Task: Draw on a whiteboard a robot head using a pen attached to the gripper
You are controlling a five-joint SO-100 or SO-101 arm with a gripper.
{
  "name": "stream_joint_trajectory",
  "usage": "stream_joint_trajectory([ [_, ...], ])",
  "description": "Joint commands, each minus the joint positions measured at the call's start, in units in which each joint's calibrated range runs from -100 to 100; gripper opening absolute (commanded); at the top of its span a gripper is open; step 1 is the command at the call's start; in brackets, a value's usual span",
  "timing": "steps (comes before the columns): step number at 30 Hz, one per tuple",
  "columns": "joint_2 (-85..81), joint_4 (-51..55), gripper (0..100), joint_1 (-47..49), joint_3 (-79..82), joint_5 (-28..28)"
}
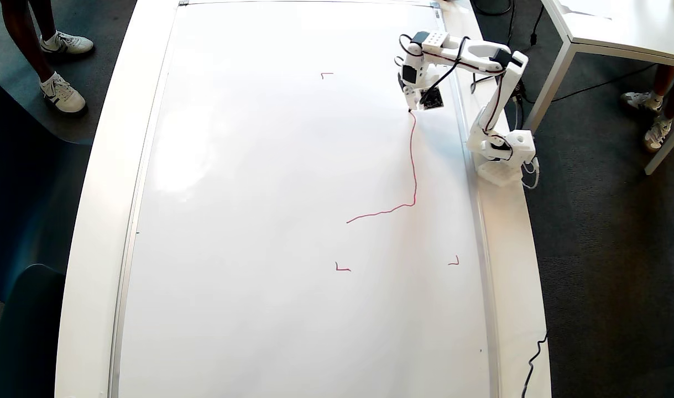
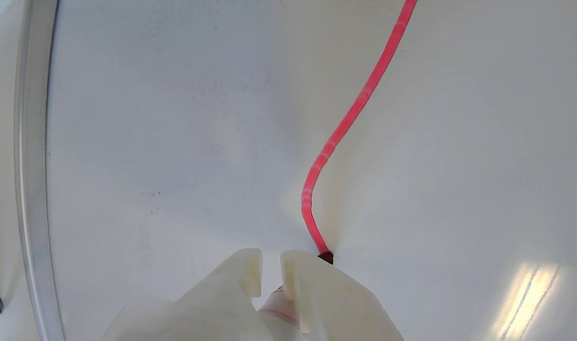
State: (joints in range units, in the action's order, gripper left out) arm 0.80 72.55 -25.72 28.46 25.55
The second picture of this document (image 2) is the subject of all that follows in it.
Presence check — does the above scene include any large white whiteboard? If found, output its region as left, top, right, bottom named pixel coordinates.
left=14, top=0, right=577, bottom=341

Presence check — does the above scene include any red whiteboard marker pen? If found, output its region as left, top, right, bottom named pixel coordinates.
left=255, top=252, right=334, bottom=341

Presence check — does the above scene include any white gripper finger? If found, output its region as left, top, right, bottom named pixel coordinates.
left=142, top=249, right=275, bottom=341
left=281, top=251, right=405, bottom=341

